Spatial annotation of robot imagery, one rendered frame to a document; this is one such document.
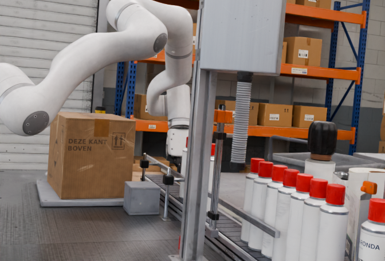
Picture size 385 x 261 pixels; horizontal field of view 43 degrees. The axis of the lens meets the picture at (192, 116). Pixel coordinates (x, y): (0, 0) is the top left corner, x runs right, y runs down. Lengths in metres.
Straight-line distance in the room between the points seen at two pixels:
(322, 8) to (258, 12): 4.79
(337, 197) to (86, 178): 0.97
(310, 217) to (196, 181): 0.30
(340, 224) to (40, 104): 0.74
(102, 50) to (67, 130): 0.40
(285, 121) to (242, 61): 4.52
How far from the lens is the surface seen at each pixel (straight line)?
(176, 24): 1.47
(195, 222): 1.18
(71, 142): 1.65
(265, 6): 1.07
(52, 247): 1.28
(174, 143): 1.69
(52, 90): 1.26
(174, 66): 1.58
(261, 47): 1.06
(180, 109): 1.72
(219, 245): 1.28
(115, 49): 1.33
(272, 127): 5.39
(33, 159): 5.44
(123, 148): 1.69
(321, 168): 1.43
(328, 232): 0.93
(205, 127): 1.14
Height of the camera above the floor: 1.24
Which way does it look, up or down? 3 degrees down
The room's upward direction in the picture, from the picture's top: 4 degrees clockwise
